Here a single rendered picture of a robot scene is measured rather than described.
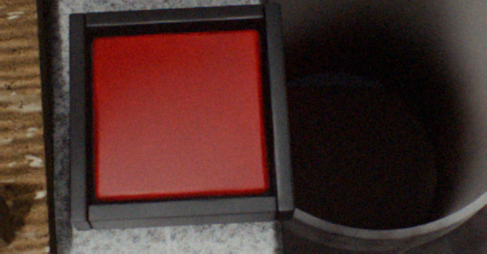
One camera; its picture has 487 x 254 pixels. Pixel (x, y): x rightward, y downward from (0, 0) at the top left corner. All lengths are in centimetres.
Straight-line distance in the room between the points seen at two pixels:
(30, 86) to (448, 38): 83
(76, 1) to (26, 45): 4
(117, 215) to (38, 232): 3
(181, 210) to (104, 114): 4
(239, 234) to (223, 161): 3
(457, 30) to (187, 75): 78
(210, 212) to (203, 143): 3
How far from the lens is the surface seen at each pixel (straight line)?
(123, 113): 39
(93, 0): 42
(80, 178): 38
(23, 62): 39
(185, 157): 38
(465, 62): 117
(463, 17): 112
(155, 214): 37
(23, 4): 40
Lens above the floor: 130
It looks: 72 degrees down
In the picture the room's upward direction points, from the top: 2 degrees counter-clockwise
